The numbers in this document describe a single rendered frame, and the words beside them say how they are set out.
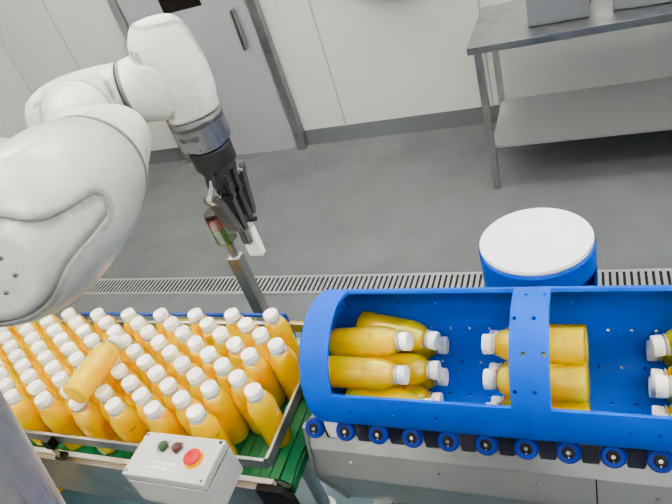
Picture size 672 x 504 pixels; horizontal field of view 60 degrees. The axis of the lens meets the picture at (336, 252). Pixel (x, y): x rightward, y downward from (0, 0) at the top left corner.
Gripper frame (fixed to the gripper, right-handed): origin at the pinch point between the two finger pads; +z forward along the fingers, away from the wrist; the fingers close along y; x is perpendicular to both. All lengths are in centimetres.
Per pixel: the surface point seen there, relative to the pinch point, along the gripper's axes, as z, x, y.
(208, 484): 34.4, -9.8, 30.8
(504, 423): 34, 43, 12
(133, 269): 143, -236, -171
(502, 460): 50, 41, 9
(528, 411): 31, 48, 12
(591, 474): 51, 57, 10
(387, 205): 143, -62, -228
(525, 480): 54, 45, 11
